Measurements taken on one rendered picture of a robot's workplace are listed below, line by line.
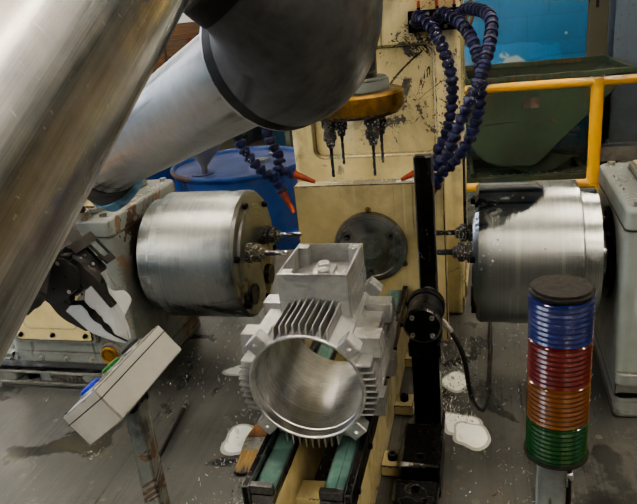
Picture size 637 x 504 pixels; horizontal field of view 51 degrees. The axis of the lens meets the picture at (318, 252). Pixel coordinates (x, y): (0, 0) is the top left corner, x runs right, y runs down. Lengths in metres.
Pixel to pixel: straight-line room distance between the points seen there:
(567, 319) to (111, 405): 0.52
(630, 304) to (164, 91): 0.81
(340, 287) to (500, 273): 0.32
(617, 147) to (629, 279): 5.01
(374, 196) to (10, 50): 1.13
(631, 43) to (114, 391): 5.56
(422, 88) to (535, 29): 4.91
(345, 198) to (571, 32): 5.10
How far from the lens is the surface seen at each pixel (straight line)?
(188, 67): 0.53
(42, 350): 1.47
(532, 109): 5.26
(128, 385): 0.87
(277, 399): 0.96
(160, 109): 0.59
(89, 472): 1.21
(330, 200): 1.33
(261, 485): 0.88
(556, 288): 0.66
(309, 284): 0.90
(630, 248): 1.10
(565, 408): 0.69
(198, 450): 1.19
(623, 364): 1.19
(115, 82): 0.26
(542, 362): 0.67
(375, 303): 0.96
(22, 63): 0.22
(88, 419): 0.87
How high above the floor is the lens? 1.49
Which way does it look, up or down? 21 degrees down
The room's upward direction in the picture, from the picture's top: 6 degrees counter-clockwise
